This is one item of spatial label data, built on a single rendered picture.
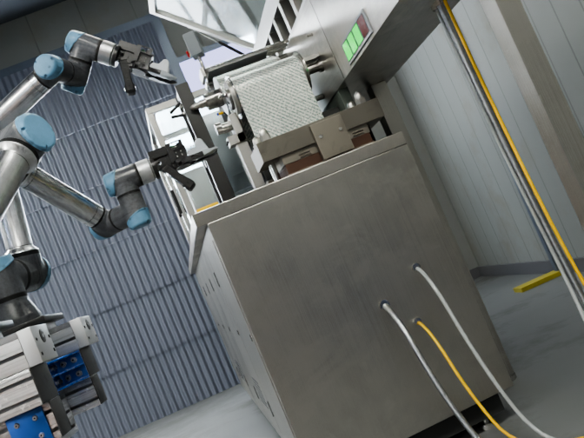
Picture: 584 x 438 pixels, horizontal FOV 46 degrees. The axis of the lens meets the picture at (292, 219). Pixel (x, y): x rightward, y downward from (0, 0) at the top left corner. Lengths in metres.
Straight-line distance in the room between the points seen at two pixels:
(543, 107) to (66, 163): 4.37
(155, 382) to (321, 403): 3.52
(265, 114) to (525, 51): 0.92
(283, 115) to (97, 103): 3.46
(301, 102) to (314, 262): 0.60
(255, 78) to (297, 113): 0.18
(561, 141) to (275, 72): 1.02
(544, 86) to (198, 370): 4.11
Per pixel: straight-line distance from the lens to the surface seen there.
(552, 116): 1.65
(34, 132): 1.96
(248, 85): 2.28
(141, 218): 2.14
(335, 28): 2.17
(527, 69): 1.66
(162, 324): 5.34
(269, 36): 2.94
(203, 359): 5.33
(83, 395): 2.24
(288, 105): 2.27
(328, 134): 2.04
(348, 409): 1.96
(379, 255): 1.97
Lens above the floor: 0.66
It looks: 4 degrees up
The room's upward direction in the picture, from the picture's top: 23 degrees counter-clockwise
